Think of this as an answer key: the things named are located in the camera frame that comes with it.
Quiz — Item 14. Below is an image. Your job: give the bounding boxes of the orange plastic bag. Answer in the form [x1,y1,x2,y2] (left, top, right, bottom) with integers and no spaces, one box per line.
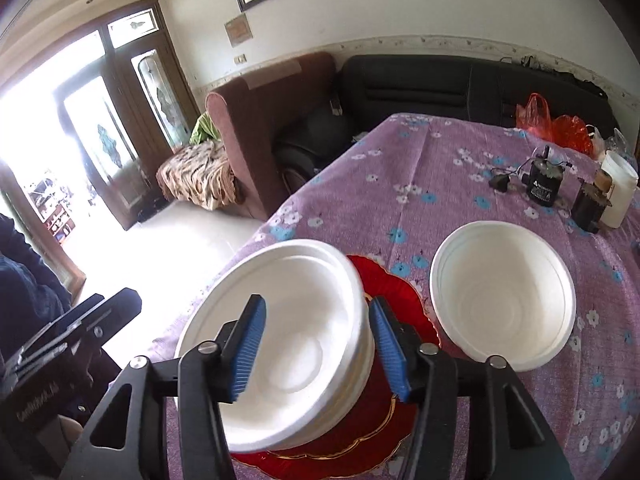
[552,115,596,158]

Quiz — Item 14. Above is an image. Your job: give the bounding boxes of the black power adapter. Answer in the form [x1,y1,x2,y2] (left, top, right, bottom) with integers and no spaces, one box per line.
[489,167,516,193]

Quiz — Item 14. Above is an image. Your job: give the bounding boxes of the black sofa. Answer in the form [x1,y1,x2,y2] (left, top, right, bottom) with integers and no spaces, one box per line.
[337,55,618,141]

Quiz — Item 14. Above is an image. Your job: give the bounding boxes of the green cloth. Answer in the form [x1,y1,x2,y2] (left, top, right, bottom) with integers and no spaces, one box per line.
[189,112,221,146]

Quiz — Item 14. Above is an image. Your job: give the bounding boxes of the white foam bowl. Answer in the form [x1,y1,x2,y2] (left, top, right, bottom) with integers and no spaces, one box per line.
[280,255,376,448]
[429,220,577,373]
[175,239,363,453]

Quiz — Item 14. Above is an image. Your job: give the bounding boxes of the person's dark trousers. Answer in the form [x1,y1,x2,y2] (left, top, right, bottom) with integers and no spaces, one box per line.
[0,212,72,361]

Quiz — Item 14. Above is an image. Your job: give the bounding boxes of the large red glass plate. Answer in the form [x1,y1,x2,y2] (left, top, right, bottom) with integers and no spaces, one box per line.
[232,254,443,478]

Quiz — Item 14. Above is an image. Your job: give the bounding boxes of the black bag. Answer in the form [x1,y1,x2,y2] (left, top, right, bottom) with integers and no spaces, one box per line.
[274,105,351,183]

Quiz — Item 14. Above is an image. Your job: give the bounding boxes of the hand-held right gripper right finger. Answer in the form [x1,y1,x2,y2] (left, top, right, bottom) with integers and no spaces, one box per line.
[367,296,576,480]

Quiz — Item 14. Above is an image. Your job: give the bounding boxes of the brown armchair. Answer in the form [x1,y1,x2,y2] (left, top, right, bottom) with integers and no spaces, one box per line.
[205,51,346,221]

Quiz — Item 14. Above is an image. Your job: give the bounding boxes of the red plastic bag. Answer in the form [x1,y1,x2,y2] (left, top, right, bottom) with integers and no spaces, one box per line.
[515,92,553,143]

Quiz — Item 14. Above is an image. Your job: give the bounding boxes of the purple floral tablecloth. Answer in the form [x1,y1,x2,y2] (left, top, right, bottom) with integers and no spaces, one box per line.
[150,112,640,480]

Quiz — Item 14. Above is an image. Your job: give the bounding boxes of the dark jar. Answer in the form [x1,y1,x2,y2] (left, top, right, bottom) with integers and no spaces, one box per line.
[571,182,613,235]

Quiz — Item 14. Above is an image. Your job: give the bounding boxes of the wooden glass door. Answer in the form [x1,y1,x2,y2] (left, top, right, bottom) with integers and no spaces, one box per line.
[50,0,201,231]

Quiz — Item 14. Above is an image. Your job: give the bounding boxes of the white plastic jar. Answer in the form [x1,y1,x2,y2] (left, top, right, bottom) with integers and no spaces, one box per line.
[599,150,640,229]

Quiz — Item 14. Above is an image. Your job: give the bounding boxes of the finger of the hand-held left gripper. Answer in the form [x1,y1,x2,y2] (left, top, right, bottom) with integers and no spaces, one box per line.
[15,294,106,361]
[70,287,143,348]

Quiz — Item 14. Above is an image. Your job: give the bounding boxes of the black water pump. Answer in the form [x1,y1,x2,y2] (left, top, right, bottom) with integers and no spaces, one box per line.
[526,146,563,207]

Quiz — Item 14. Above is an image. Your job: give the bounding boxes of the clear plastic bag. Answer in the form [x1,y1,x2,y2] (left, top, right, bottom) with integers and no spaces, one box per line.
[592,125,628,161]

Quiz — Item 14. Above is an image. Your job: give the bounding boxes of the wall plaque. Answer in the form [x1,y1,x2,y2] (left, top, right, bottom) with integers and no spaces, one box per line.
[225,16,251,48]

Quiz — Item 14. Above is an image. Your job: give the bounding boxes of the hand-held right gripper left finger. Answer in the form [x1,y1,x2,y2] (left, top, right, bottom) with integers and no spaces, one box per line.
[60,294,268,480]

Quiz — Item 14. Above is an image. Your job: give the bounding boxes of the patterned blanket covered stool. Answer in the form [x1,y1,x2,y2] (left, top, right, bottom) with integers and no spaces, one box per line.
[156,139,238,212]

